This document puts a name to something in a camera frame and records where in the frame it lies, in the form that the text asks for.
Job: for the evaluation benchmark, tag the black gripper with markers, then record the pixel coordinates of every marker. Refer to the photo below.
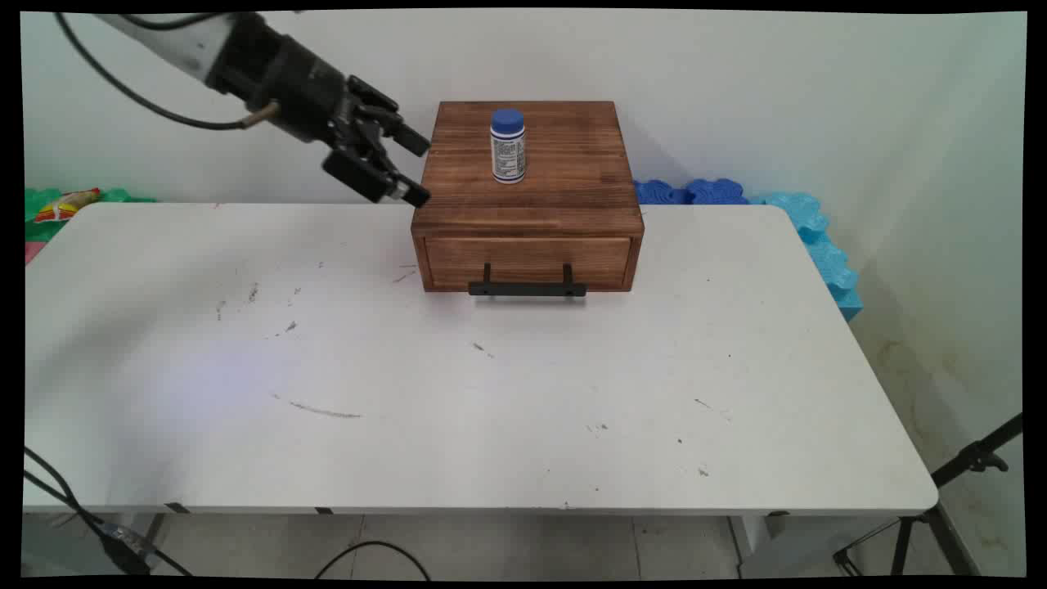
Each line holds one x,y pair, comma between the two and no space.
298,86

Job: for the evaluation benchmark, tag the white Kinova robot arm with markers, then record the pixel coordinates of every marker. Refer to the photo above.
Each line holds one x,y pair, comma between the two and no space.
176,39

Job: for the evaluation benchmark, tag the white bottle with blue cap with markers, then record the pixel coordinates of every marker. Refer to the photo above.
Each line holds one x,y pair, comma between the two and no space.
508,151

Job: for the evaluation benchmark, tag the brown wooden drawer cabinet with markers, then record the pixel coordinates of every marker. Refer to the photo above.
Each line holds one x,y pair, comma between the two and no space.
540,196

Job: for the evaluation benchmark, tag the dark blue foam mat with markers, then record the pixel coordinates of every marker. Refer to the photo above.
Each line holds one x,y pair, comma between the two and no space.
695,193

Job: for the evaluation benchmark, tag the red yellow snack packet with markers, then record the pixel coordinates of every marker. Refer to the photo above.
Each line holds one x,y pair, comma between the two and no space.
65,204

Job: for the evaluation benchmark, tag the green plastic bag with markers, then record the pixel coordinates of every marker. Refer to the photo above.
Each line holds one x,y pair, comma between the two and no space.
41,231

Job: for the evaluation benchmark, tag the light blue foam mat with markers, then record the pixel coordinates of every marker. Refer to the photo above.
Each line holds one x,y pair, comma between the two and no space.
822,245

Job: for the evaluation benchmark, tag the white table leg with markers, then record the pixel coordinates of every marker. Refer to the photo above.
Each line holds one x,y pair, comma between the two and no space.
757,544

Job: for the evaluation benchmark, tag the black tripod stand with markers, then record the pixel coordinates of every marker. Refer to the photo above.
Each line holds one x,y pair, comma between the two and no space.
949,470

